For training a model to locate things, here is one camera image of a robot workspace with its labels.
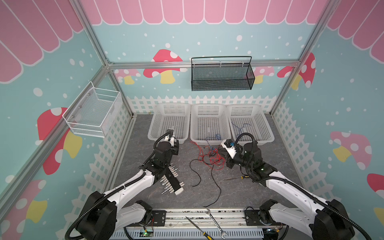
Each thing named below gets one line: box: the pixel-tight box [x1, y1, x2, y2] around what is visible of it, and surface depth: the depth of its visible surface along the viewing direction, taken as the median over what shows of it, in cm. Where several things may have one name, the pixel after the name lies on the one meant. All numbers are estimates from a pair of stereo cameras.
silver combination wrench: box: [205, 209, 228, 240], surface depth 74 cm
